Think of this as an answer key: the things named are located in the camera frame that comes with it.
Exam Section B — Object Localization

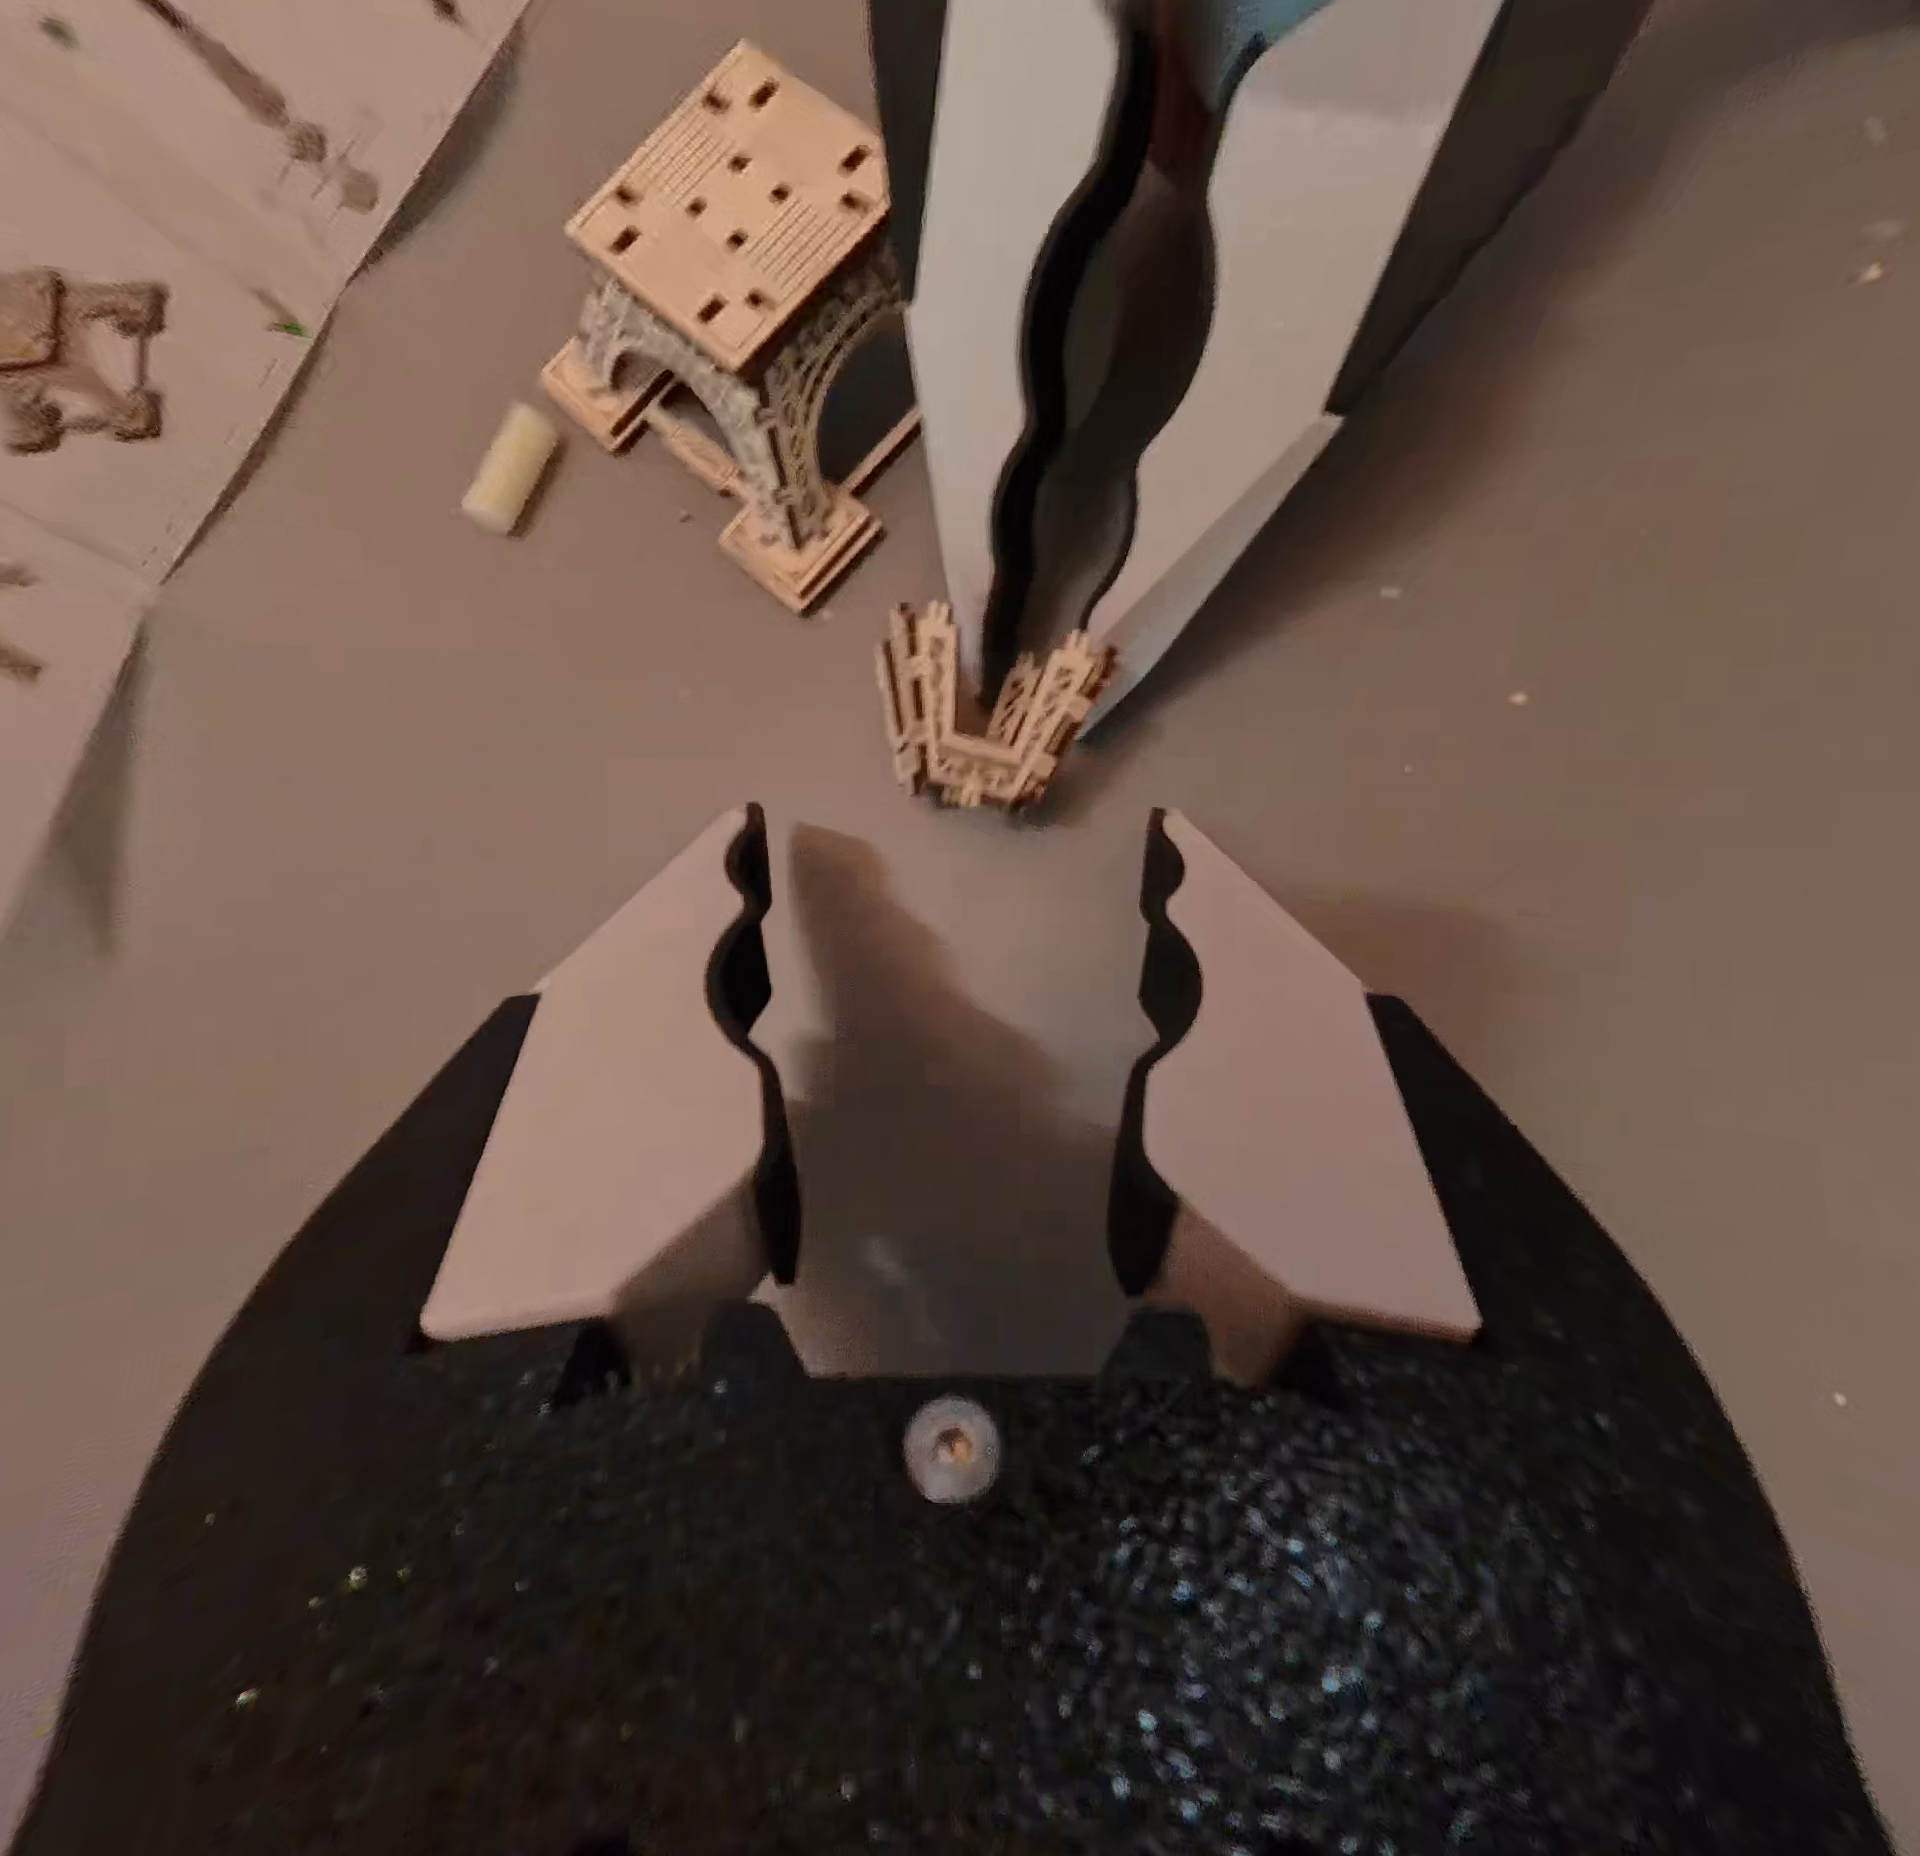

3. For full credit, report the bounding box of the paper instruction sheet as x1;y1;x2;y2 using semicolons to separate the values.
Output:
0;0;578;958

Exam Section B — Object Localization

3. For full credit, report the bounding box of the cream wax cylinder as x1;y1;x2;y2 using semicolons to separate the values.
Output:
459;400;563;536

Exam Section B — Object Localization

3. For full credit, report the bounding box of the small wooden lattice arch piece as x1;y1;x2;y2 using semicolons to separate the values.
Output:
874;598;1059;822
936;630;1119;820

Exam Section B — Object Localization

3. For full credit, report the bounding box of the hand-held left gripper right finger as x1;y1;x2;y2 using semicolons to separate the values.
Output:
1107;806;1486;1390

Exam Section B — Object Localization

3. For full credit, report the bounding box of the wooden tower base model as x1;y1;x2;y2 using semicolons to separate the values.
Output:
538;38;923;617

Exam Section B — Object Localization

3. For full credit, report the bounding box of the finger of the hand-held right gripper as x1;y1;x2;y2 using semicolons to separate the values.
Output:
903;0;1160;706
1097;0;1518;735

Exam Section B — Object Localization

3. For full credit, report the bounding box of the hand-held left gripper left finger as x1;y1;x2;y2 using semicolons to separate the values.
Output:
417;800;804;1364

